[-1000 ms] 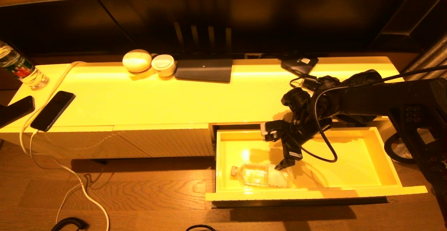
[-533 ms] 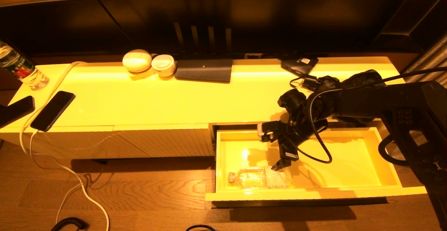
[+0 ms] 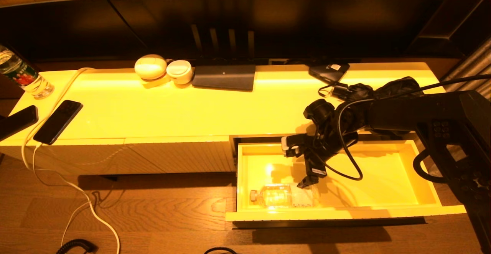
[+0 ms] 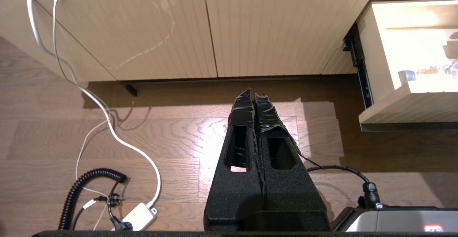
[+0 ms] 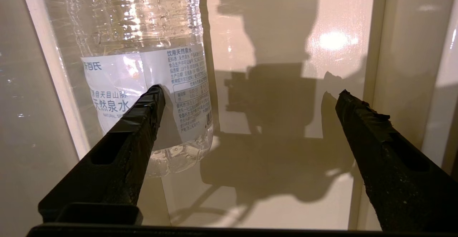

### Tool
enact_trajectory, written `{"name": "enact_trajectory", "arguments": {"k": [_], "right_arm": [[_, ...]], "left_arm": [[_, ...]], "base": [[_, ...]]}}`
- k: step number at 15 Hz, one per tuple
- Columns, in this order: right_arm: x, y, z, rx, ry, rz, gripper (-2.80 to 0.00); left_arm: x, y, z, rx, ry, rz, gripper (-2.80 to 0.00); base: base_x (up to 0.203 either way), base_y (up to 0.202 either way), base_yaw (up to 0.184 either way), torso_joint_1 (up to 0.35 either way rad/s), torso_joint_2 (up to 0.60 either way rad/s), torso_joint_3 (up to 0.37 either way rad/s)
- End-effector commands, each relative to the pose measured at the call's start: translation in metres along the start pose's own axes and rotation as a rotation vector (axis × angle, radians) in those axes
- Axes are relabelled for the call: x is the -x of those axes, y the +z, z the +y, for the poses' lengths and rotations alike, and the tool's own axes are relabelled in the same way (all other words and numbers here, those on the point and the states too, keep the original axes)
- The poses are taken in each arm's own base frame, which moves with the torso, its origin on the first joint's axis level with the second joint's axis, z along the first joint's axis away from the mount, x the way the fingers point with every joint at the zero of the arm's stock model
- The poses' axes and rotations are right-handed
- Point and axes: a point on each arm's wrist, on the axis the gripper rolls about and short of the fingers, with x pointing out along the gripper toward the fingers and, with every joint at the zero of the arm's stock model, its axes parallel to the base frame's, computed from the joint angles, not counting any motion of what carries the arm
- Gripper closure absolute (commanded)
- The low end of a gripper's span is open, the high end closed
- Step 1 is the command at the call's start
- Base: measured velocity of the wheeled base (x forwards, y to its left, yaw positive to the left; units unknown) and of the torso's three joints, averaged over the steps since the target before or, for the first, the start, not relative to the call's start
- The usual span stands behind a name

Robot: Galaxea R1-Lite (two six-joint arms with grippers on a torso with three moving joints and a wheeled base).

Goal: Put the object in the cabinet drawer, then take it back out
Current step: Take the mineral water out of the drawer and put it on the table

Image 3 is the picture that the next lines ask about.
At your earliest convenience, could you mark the clear plastic water bottle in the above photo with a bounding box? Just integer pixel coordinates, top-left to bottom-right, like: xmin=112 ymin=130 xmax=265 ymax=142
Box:
xmin=250 ymin=184 xmax=321 ymax=208

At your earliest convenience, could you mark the white cabinet drawer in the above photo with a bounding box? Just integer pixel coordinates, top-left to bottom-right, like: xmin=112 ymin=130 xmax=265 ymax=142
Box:
xmin=226 ymin=133 xmax=466 ymax=223

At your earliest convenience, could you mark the black umbrella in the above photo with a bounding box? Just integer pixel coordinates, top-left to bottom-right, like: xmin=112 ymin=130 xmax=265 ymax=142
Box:
xmin=318 ymin=76 xmax=425 ymax=135

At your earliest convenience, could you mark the cream ribbed sideboard cabinet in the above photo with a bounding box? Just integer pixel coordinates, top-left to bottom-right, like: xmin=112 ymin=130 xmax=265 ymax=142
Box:
xmin=0 ymin=61 xmax=461 ymax=181

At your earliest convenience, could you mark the small black stickered device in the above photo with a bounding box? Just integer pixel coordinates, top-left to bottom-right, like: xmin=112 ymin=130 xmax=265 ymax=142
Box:
xmin=309 ymin=63 xmax=350 ymax=85

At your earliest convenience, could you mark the dark grey antenna router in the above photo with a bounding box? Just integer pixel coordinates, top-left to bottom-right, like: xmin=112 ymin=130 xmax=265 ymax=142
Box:
xmin=191 ymin=24 xmax=256 ymax=92

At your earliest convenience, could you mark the black television screen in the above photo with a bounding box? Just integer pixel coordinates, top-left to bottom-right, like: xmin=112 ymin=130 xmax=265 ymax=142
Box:
xmin=0 ymin=0 xmax=457 ymax=63

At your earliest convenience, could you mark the white round device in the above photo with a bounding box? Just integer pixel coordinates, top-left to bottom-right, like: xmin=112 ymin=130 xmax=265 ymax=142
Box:
xmin=166 ymin=59 xmax=194 ymax=85

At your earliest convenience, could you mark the white oval device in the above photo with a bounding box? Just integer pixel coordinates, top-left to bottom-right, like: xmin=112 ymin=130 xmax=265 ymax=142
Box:
xmin=134 ymin=54 xmax=168 ymax=80

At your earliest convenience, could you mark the black smartphone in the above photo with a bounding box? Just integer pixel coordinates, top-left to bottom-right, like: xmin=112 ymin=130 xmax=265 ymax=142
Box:
xmin=33 ymin=100 xmax=83 ymax=145
xmin=0 ymin=105 xmax=39 ymax=142

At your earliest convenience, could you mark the water bottle with colourful label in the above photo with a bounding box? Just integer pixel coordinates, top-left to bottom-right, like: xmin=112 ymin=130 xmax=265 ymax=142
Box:
xmin=0 ymin=44 xmax=55 ymax=99

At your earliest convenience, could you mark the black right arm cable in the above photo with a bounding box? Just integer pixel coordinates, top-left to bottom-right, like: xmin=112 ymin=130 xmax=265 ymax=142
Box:
xmin=307 ymin=74 xmax=491 ymax=181

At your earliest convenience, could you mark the dark wooden wall shelf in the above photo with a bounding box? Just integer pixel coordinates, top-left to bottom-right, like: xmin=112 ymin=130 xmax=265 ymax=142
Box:
xmin=407 ymin=0 xmax=491 ymax=59

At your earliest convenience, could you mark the thick white charging cable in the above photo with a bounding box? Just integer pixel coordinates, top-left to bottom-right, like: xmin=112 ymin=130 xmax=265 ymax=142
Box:
xmin=21 ymin=67 xmax=121 ymax=254

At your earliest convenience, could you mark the black coiled cable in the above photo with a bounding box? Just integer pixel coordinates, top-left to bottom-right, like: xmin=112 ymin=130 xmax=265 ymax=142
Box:
xmin=56 ymin=239 xmax=98 ymax=254

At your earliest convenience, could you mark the thin white charging cable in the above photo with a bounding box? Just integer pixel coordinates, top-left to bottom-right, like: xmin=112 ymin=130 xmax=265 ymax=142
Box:
xmin=32 ymin=143 xmax=92 ymax=247

